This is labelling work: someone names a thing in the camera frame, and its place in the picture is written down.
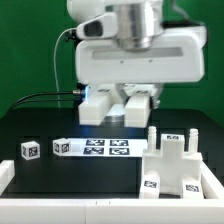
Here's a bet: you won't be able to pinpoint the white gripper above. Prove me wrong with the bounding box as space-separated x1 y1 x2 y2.
76 26 207 109

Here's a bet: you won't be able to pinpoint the white chair seat block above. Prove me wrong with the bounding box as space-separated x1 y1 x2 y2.
141 126 202 199

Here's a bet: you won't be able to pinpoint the small white tagged cube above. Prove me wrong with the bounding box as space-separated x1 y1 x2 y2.
21 141 40 160

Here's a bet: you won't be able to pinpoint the white X-frame chair legs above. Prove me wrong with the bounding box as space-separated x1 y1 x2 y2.
78 84 154 128

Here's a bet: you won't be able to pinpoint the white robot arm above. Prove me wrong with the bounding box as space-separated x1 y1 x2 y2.
67 0 207 109

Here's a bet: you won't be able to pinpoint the white front fence bar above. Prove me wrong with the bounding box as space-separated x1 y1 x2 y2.
0 199 224 224

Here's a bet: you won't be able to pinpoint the white left fence bar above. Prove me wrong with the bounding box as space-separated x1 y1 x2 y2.
0 160 15 196

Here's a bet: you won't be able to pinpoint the black cables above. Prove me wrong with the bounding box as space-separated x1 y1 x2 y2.
8 89 86 113

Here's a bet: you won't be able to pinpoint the white flat tagged base plate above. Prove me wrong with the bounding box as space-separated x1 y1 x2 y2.
68 138 147 157

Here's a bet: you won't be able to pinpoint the grey white cable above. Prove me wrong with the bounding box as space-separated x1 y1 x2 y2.
53 27 81 109

